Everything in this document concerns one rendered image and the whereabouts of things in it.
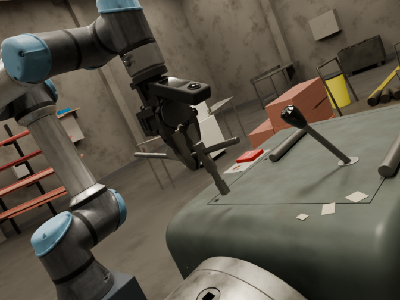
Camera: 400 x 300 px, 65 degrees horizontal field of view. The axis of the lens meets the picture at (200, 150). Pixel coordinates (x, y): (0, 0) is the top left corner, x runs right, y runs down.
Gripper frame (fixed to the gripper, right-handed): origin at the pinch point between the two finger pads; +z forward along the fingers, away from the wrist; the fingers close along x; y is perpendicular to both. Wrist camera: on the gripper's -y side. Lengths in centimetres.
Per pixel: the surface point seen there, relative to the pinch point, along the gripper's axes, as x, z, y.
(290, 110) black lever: -7.7, -4.1, -19.0
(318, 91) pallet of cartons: -447, 70, 191
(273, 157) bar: -21.3, 9.1, -2.0
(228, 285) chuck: 16.3, 12.4, -15.7
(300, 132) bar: -36.4, 8.7, -2.0
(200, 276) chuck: 16.2, 12.2, -9.8
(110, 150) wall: -441, 66, 925
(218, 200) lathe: -3.4, 10.4, 2.3
